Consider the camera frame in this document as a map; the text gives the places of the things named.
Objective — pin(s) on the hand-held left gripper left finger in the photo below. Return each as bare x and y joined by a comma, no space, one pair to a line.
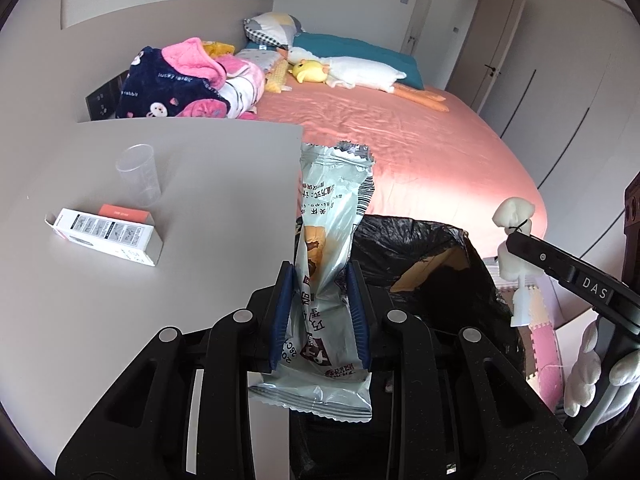
280,320

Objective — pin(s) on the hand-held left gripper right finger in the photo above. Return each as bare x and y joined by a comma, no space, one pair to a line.
359,320

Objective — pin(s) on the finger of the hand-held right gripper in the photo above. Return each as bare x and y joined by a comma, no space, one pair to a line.
540,257

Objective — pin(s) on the cardboard box bin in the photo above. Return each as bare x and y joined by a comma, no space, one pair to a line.
430,272

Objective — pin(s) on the bin with black bag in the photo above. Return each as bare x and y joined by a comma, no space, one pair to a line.
450,320

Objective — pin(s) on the silver snack wrapper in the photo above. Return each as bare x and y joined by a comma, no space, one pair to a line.
325,220

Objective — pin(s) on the person's right hand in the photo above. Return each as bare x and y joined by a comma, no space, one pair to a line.
582,380

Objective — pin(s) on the white ribbed object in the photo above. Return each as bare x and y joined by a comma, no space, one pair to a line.
500,272

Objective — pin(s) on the dark wooden furniture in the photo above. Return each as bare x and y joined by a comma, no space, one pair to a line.
632,230

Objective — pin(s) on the foam floor mat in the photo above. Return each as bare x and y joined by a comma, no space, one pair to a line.
542,345

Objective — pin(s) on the bed with pink sheet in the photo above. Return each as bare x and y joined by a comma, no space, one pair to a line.
425,160

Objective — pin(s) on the salmon carton box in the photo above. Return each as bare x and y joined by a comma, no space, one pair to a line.
122,212

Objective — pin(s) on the white carton box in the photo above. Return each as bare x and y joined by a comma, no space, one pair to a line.
105,235

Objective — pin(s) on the clear plastic cup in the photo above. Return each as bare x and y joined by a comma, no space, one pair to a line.
139,175

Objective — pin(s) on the white and pink printed blanket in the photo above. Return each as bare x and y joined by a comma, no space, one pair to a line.
245,85

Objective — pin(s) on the yellow corn plush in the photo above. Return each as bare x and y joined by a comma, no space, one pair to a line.
277,77

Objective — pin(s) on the white goose plush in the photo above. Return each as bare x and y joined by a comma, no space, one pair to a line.
360,72

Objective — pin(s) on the yellow duck plush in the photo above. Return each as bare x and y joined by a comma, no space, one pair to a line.
307,71

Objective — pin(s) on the navy printed blanket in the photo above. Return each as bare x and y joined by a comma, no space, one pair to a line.
165,92

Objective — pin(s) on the white door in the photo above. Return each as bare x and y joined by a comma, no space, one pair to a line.
445,20

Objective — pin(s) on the teal pillow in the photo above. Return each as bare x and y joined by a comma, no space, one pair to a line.
370,55

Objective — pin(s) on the grey patterned pillow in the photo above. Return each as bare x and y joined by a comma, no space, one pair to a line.
255,56

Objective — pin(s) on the pink fleece blanket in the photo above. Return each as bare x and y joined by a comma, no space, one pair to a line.
192,62

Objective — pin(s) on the yellow plush toy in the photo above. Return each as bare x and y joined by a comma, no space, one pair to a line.
217,49

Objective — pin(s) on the plaid patchwork pillow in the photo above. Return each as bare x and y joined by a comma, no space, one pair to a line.
272,30

